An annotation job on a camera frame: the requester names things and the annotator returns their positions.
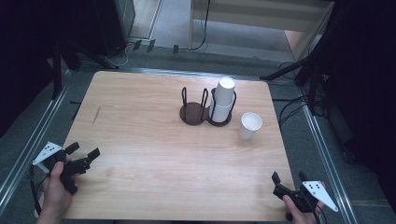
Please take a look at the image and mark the black floor cables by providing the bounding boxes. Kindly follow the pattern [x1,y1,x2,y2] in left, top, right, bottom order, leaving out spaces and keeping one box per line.
[272,60,328,129]

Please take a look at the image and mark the black metal stand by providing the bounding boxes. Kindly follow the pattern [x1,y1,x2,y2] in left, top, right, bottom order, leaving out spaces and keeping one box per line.
[260,0,347,117]
[49,38,120,101]

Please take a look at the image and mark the dark wire cup holder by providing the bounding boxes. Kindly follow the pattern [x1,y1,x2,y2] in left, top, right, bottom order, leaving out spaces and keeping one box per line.
[179,86,237,128]

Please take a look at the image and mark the white floor cable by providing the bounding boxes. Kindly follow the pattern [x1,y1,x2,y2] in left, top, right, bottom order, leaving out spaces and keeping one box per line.
[102,42,134,68]

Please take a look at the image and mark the silver floor rail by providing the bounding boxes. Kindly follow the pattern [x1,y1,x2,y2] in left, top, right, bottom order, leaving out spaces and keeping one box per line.
[297,87,359,224]
[0,69,72,207]
[66,66,300,86]

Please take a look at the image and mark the person's left hand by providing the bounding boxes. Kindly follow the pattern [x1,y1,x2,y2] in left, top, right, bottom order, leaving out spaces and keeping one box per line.
[41,157,82,218]

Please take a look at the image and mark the black computer case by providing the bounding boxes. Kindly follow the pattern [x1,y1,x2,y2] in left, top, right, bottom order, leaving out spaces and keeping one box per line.
[92,0,136,58]

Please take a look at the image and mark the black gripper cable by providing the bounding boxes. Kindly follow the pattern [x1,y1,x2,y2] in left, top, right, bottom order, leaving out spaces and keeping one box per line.
[312,203,329,224]
[29,163,50,217]

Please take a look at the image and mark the light wooden furniture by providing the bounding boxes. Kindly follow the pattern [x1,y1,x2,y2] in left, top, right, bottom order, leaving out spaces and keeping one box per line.
[188,0,336,62]

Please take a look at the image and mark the dark curtain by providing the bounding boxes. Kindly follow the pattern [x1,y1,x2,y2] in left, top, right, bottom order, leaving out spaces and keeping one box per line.
[0,0,97,138]
[320,0,396,214]

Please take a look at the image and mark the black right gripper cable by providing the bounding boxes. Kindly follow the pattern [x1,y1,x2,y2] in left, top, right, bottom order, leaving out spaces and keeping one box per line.
[312,203,329,224]

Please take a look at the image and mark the black hanging cable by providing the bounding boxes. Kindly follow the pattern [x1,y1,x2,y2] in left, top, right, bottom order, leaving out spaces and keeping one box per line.
[186,0,212,52]

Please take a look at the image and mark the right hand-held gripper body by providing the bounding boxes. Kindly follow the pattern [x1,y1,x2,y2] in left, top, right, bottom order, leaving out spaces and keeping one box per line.
[273,180,340,215]

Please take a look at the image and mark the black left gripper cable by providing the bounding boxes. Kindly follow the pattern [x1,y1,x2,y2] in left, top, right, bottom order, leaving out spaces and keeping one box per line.
[29,163,50,217]

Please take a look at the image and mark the white paper cup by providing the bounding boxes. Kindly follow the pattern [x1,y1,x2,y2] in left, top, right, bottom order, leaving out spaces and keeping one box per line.
[238,112,263,141]
[209,102,234,123]
[213,77,236,108]

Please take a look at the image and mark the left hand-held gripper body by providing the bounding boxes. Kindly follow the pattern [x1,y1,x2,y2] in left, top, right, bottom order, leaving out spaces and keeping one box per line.
[32,141,94,196]

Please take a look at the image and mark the person's right hand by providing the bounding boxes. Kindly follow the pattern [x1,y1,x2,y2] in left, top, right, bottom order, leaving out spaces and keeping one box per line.
[282,181,327,224]

